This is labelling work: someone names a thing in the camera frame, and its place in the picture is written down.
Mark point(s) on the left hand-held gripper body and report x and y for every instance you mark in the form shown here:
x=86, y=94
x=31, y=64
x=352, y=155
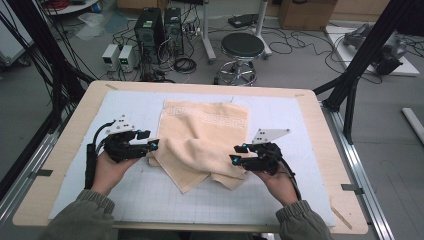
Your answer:
x=121, y=145

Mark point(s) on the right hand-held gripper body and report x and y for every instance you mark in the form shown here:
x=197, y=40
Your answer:
x=265, y=156

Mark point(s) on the beige towel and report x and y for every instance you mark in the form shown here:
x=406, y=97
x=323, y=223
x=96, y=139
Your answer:
x=200, y=133

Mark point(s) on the person's left hand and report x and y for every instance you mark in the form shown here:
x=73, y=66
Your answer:
x=110, y=173

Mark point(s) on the person's right hand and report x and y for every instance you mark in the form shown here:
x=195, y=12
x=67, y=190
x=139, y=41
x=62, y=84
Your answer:
x=280, y=190

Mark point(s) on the white grid mat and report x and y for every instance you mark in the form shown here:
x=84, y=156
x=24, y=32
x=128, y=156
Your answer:
x=293, y=160

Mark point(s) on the white power supply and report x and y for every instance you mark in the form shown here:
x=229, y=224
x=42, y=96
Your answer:
x=127, y=59
x=110, y=58

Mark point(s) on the thin wooden stick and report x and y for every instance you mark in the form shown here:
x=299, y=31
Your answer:
x=340, y=217

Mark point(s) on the large black computer tower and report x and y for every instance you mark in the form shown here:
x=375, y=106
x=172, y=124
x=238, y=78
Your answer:
x=148, y=33

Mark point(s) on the black round stool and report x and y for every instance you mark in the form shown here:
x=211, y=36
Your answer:
x=242, y=44

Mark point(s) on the slim black computer tower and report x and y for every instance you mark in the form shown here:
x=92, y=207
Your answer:
x=173, y=30

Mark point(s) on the white stand leg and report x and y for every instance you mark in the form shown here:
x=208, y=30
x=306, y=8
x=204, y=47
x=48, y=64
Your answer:
x=208, y=36
x=261, y=26

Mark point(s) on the clear plastic sheet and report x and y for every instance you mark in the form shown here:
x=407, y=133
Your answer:
x=93, y=20

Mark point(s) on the white floor board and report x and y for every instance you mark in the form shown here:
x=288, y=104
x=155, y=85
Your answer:
x=343, y=56

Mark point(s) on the flat black device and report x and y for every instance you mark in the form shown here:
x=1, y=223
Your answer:
x=243, y=20

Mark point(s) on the round white table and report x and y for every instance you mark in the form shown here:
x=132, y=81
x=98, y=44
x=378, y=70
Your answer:
x=73, y=8

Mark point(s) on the cardboard box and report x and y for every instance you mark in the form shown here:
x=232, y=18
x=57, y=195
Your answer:
x=306, y=15

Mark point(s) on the white panel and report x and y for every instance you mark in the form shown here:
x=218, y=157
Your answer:
x=10, y=43

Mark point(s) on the grey machine on board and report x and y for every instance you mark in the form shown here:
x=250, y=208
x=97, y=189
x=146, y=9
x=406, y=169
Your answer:
x=386, y=63

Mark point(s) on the white tube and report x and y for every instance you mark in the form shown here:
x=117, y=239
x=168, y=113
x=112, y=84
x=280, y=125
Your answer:
x=415, y=123

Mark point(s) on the black rail bracket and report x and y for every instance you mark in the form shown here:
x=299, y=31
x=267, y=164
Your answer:
x=351, y=188
x=41, y=172

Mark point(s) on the aluminium rail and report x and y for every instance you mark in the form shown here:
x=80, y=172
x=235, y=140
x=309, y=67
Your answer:
x=23, y=183
x=370, y=206

